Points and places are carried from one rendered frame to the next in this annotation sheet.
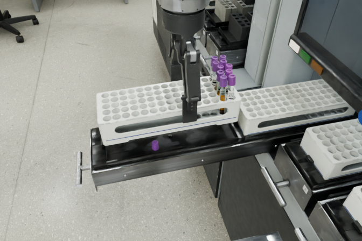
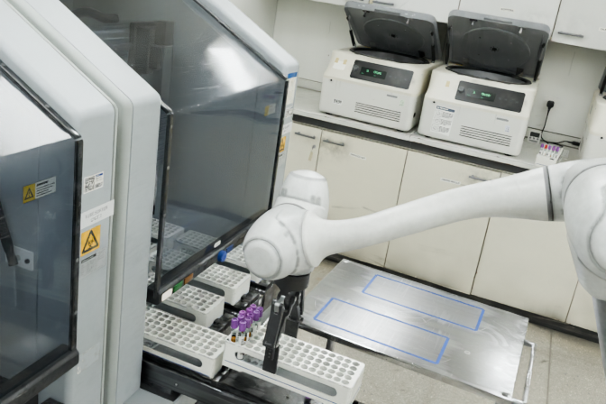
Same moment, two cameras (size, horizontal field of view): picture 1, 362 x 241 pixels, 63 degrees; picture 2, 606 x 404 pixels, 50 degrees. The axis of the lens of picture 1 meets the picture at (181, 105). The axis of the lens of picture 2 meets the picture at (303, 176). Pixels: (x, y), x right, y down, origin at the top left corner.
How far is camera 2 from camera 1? 1.70 m
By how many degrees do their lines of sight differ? 113
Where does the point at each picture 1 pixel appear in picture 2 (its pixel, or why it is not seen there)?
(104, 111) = (353, 371)
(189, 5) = not seen: hidden behind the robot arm
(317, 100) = (159, 319)
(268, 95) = (188, 340)
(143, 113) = (323, 358)
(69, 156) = not seen: outside the picture
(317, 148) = (216, 307)
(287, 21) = (133, 300)
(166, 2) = not seen: hidden behind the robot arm
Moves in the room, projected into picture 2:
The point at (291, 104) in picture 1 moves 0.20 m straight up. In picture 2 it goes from (185, 326) to (192, 251)
